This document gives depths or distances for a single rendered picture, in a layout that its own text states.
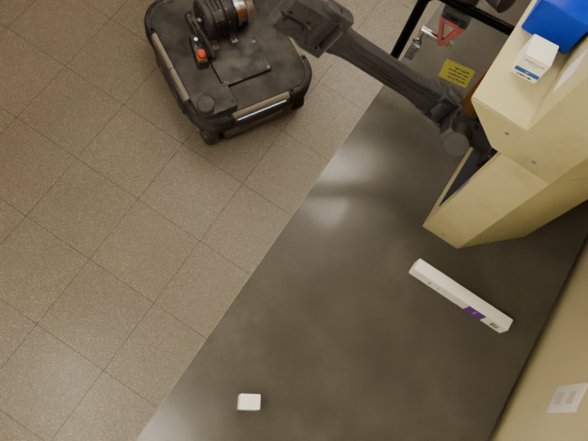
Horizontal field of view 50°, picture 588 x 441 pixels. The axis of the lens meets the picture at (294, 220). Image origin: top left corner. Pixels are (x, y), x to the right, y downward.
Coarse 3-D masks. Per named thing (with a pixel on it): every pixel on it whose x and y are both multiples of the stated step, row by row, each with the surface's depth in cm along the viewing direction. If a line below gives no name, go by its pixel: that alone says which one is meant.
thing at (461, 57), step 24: (432, 0) 141; (432, 24) 147; (456, 24) 144; (480, 24) 140; (408, 48) 158; (432, 48) 154; (456, 48) 150; (480, 48) 147; (432, 72) 162; (456, 72) 158; (480, 72) 154
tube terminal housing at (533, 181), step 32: (576, 96) 102; (544, 128) 112; (576, 128) 107; (512, 160) 125; (544, 160) 119; (576, 160) 114; (480, 192) 140; (512, 192) 133; (544, 192) 130; (576, 192) 136; (448, 224) 160; (480, 224) 151; (512, 224) 153; (544, 224) 161
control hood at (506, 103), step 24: (504, 48) 120; (504, 72) 119; (552, 72) 120; (480, 96) 116; (504, 96) 117; (528, 96) 118; (480, 120) 120; (504, 120) 116; (528, 120) 116; (504, 144) 122
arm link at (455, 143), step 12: (456, 96) 145; (456, 108) 147; (444, 120) 147; (456, 120) 145; (444, 132) 142; (456, 132) 141; (468, 132) 143; (444, 144) 144; (456, 144) 143; (468, 144) 142
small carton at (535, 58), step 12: (528, 48) 114; (540, 48) 114; (552, 48) 114; (516, 60) 118; (528, 60) 114; (540, 60) 113; (552, 60) 114; (516, 72) 118; (528, 72) 117; (540, 72) 115
